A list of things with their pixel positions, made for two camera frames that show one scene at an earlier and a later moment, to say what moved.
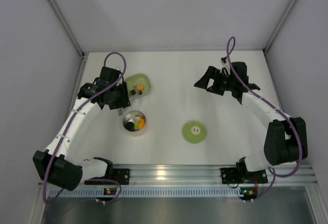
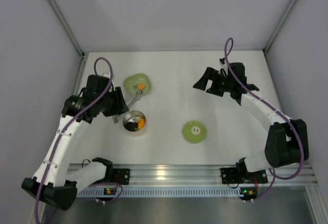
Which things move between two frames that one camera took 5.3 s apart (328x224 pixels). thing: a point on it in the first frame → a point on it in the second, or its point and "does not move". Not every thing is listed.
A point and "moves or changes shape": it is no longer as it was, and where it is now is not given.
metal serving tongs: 120,109 moves or changes shape
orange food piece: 140,87 does not move
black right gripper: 213,81 does not move
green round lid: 193,132 does not move
